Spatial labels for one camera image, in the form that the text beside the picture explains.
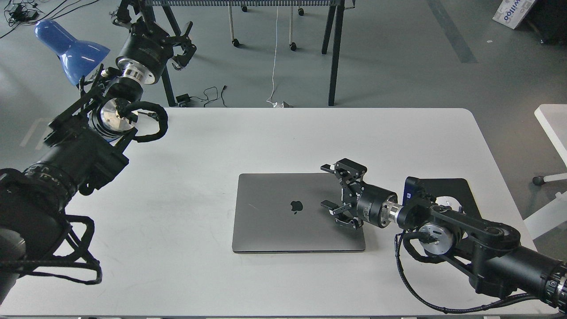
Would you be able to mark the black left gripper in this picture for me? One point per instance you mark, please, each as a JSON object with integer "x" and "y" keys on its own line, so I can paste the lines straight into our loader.
{"x": 150, "y": 47}

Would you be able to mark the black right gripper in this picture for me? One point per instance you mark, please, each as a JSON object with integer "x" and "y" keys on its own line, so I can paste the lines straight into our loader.
{"x": 371, "y": 203}

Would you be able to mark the grey laptop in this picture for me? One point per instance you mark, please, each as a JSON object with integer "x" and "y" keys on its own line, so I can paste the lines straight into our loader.
{"x": 282, "y": 213}

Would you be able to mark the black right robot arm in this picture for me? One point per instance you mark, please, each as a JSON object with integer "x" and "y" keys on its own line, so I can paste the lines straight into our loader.
{"x": 489, "y": 253}

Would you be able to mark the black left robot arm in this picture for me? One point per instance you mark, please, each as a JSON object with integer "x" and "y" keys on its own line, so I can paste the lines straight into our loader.
{"x": 87, "y": 141}

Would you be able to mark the blue desk lamp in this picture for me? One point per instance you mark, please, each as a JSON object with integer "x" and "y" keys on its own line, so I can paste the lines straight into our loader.
{"x": 78, "y": 57}

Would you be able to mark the white computer mouse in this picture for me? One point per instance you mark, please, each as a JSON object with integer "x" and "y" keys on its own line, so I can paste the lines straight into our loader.
{"x": 450, "y": 202}

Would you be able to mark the black mouse pad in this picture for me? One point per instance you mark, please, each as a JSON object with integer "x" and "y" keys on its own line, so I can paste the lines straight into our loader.
{"x": 456, "y": 188}

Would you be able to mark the white side table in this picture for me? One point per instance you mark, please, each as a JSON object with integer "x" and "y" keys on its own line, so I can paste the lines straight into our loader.
{"x": 553, "y": 119}

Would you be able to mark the white cardboard box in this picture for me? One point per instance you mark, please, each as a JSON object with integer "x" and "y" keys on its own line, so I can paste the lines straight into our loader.
{"x": 511, "y": 13}

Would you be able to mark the black power adapter with cable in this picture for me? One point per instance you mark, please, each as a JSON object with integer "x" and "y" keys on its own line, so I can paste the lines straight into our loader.
{"x": 185, "y": 100}

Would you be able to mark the white rolling cart frame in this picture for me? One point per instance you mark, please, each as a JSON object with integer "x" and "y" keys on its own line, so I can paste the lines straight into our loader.
{"x": 263, "y": 21}

